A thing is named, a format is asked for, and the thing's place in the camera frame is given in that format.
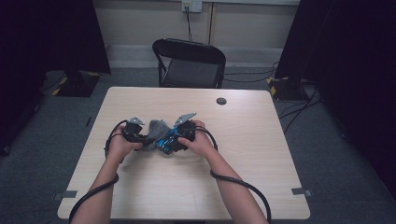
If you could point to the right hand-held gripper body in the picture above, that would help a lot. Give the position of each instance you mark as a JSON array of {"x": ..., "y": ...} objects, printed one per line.
[{"x": 186, "y": 130}]

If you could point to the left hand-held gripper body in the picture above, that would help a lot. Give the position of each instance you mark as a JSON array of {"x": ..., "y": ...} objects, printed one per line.
[{"x": 134, "y": 132}]

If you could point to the grey towel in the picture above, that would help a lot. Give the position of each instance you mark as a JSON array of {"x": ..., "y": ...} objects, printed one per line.
[{"x": 157, "y": 130}]

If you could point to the blue toy car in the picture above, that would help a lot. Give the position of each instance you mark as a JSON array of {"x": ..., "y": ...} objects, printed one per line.
[{"x": 168, "y": 141}]

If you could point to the person's left hand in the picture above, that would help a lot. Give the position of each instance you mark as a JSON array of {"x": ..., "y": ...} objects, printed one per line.
[{"x": 121, "y": 147}]

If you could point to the person's right hand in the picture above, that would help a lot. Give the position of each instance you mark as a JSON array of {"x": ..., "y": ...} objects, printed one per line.
[{"x": 202, "y": 144}]

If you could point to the black folding chair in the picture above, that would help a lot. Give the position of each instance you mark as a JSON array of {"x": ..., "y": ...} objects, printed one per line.
[{"x": 190, "y": 73}]

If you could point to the black yellow-striped stand base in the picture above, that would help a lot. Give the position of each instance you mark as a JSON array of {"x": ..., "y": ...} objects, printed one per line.
[
  {"x": 286, "y": 90},
  {"x": 77, "y": 85}
]

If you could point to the grey tape strip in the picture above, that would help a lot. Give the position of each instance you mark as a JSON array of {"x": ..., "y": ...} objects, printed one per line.
[
  {"x": 301, "y": 191},
  {"x": 66, "y": 194}
]

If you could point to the black curtain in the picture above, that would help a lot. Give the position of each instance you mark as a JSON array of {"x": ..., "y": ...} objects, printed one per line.
[
  {"x": 351, "y": 62},
  {"x": 46, "y": 37}
]

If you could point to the white wall socket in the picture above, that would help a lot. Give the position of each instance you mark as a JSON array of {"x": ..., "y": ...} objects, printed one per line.
[{"x": 192, "y": 5}]

